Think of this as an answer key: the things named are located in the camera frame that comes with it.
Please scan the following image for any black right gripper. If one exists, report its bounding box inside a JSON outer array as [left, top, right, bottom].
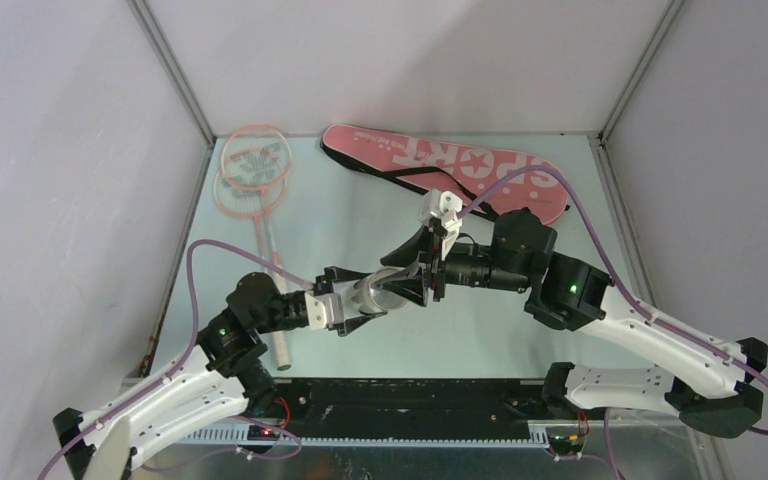
[[374, 223, 530, 308]]

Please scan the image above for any white shuttlecock tube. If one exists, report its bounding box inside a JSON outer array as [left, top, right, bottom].
[[349, 267, 408, 314]]

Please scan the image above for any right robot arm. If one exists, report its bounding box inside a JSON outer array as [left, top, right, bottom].
[[381, 208, 767, 438]]

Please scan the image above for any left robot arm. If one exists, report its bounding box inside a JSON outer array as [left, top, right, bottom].
[[53, 267, 389, 479]]

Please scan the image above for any pink sport racket bag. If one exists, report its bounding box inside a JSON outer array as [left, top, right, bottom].
[[320, 124, 569, 225]]

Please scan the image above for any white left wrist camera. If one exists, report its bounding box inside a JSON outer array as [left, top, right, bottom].
[[304, 291, 346, 331]]

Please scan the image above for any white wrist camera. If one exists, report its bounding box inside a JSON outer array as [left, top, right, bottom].
[[419, 189, 463, 260], [304, 291, 346, 331]]

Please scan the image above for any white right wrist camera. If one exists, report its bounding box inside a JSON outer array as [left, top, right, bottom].
[[419, 189, 463, 260]]

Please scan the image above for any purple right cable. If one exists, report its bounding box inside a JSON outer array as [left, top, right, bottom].
[[456, 164, 768, 439]]

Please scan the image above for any aluminium front frame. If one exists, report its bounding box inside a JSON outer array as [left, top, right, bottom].
[[112, 377, 710, 480]]

